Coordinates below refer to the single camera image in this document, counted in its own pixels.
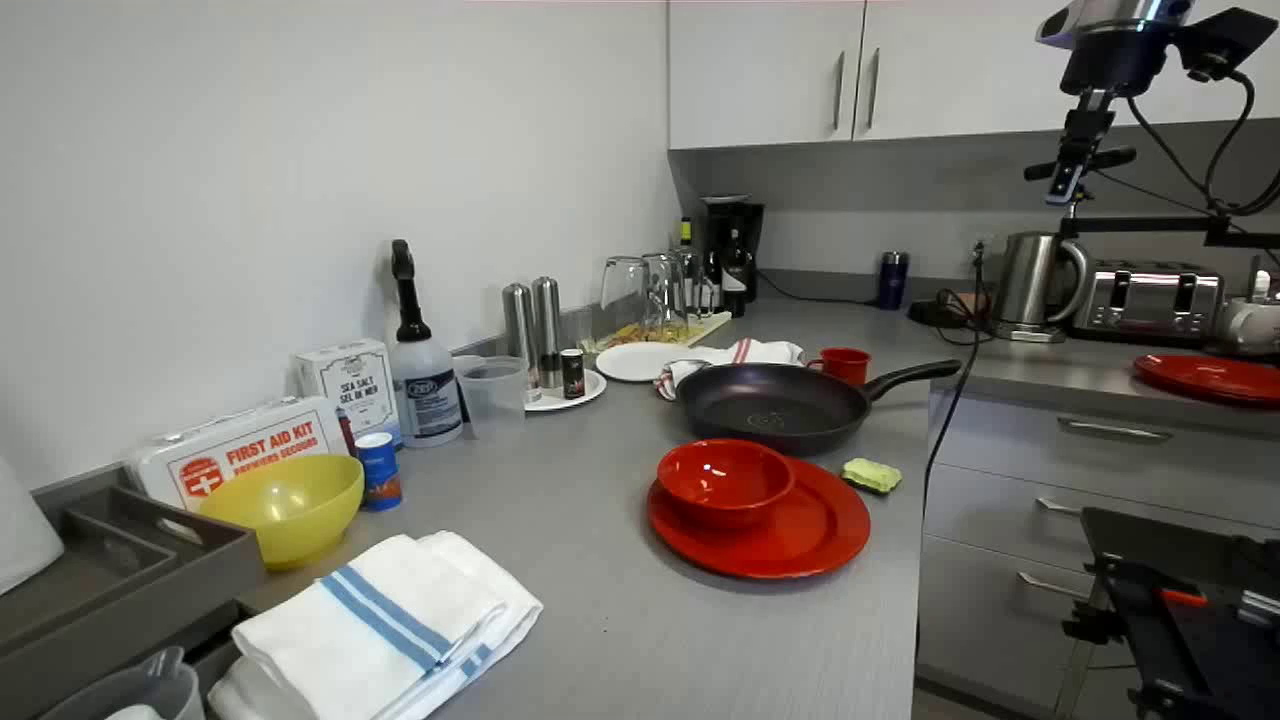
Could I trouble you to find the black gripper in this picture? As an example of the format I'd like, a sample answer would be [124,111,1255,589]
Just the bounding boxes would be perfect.
[1062,26,1175,153]

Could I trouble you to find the yellow sponge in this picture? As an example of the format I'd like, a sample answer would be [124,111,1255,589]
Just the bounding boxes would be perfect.
[840,457,907,500]

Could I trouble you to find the black frying pan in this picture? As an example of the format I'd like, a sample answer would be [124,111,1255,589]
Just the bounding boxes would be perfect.
[673,358,963,457]

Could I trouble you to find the red plate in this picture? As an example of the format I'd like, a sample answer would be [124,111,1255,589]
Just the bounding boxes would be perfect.
[1134,350,1280,412]
[645,451,875,589]

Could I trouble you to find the red bowl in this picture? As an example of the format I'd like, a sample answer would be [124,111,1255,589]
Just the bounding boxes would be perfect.
[653,435,799,540]

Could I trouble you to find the small white plate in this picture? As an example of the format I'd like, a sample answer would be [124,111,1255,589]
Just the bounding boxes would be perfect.
[521,368,614,415]

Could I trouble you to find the yellow bowl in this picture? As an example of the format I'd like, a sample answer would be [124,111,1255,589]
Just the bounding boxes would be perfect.
[196,451,369,578]

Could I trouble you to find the steel electric kettle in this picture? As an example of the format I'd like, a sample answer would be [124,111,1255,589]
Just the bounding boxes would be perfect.
[992,228,1097,339]

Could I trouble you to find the steel toaster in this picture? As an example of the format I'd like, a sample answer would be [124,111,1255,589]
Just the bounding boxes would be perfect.
[1074,261,1229,343]

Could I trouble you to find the blue can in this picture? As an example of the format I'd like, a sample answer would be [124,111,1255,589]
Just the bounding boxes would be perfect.
[875,247,913,312]

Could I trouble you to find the white teapot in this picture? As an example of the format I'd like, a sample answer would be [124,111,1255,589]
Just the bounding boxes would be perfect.
[1220,257,1280,358]

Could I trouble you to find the white upper cabinet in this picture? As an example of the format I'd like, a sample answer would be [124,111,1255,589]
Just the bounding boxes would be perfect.
[664,0,1280,153]

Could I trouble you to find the white cabinet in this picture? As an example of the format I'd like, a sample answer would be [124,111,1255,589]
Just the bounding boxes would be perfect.
[664,0,1280,153]
[916,386,1280,720]

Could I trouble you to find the red cup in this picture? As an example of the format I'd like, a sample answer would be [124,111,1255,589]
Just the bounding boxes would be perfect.
[812,343,875,393]

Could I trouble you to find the white lower cabinet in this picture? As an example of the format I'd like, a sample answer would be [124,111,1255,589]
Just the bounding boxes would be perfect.
[916,386,1280,720]

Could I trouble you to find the black coffee maker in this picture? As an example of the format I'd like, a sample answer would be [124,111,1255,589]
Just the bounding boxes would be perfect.
[700,197,767,315]

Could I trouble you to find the white towel red stripes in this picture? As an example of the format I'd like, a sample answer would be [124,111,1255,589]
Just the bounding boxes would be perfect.
[653,338,812,400]

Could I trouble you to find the clear drinking glass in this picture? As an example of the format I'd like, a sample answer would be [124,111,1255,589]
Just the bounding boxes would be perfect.
[645,247,697,319]
[595,254,656,338]

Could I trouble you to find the yellow patterned mat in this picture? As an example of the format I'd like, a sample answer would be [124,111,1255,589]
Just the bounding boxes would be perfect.
[586,310,737,358]

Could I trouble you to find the black equipment stand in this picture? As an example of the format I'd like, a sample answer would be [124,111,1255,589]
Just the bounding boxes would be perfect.
[1062,506,1280,720]

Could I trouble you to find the small dark spice jar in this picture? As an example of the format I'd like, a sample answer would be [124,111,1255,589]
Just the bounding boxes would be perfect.
[558,343,591,406]

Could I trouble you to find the steel grinder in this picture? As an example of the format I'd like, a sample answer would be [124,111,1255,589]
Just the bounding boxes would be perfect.
[499,280,535,366]
[534,272,566,393]

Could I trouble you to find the clear plastic container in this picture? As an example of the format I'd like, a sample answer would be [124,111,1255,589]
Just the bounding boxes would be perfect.
[453,351,534,420]

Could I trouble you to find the clear spray bottle black nozzle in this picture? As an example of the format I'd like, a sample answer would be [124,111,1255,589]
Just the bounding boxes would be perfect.
[387,238,471,450]

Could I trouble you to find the white cardboard box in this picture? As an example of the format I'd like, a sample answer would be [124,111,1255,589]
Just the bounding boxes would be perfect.
[291,339,399,439]

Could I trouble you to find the small blue container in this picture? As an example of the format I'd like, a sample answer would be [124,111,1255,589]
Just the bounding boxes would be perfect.
[354,430,407,516]

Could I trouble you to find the white towel blue stripes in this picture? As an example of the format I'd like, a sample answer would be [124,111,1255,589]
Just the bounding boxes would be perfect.
[206,529,549,720]

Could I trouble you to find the white first aid kit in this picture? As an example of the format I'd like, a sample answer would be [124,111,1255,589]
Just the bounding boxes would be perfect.
[131,397,354,511]

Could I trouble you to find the grey plastic tray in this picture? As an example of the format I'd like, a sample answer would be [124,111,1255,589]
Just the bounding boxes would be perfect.
[0,464,270,720]

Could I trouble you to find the clear measuring jug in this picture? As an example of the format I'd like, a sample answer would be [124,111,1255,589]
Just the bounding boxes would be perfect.
[36,646,211,720]

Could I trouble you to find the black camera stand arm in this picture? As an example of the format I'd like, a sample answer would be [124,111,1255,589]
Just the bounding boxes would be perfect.
[1051,212,1280,254]

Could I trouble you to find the wrist mounted camera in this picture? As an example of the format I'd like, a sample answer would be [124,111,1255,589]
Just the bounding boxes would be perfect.
[1172,4,1280,81]

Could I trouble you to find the steel cabinet handle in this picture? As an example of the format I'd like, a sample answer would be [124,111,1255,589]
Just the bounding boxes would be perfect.
[827,49,853,136]
[862,44,883,136]

